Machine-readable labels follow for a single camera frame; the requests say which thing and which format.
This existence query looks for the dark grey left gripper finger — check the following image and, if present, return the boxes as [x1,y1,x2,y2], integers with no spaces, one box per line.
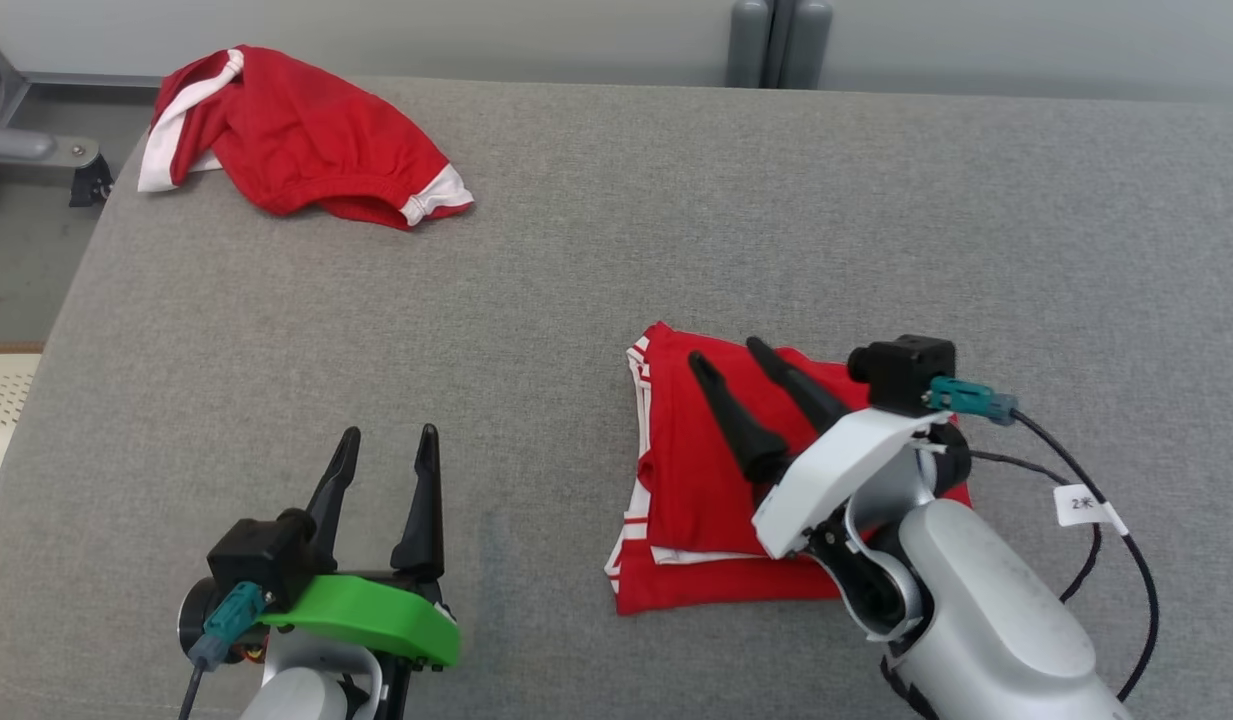
[305,426,363,572]
[390,423,446,584]

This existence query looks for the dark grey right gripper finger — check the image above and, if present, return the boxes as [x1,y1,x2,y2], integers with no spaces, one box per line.
[687,351,793,502]
[745,336,850,437]

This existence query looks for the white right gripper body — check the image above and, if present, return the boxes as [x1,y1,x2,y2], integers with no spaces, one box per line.
[752,407,952,562]

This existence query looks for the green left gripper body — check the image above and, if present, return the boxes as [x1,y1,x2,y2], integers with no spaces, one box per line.
[260,571,463,670]

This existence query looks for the red numbered sports jersey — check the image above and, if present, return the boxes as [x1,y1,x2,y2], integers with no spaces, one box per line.
[603,321,974,617]

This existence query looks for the red shorts with white stripe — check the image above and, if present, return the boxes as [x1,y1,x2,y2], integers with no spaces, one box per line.
[137,44,475,232]

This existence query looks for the grey fabric sofa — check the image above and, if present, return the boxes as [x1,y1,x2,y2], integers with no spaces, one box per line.
[0,76,1233,720]

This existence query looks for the cream perforated laundry basket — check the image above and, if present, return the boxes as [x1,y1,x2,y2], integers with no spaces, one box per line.
[0,343,43,533]

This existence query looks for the black caster wheel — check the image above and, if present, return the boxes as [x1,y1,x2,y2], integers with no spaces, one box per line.
[70,154,115,210]

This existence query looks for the teal right camera connector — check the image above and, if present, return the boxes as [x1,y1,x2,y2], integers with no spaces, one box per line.
[926,376,1018,427]

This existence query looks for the teal camera connector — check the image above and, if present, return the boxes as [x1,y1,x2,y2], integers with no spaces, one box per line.
[187,584,268,670]
[926,376,1018,427]

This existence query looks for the teal left camera connector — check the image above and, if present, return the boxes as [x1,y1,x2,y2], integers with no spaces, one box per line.
[187,584,268,670]

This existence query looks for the white cable label tag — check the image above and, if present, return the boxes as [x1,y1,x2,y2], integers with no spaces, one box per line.
[1053,484,1129,537]

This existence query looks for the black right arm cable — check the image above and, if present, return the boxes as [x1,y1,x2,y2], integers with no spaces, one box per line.
[966,408,1163,703]

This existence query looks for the grey metal partition post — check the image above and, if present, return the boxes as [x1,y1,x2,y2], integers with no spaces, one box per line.
[726,0,836,90]

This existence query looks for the grey metal frame bar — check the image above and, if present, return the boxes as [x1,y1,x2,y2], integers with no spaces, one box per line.
[0,25,103,173]

